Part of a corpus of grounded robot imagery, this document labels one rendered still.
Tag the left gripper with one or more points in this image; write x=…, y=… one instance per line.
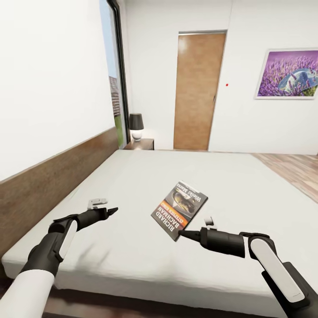
x=99, y=214

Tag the fixed window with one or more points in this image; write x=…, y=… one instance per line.
x=111, y=27

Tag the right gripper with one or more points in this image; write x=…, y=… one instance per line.
x=214, y=240

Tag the hardback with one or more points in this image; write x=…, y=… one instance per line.
x=179, y=208

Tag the table lamp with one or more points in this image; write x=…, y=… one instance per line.
x=135, y=125

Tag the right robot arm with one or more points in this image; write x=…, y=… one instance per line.
x=297, y=298

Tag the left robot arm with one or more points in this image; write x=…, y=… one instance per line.
x=27, y=296

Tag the sliding door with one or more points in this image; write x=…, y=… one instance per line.
x=198, y=71

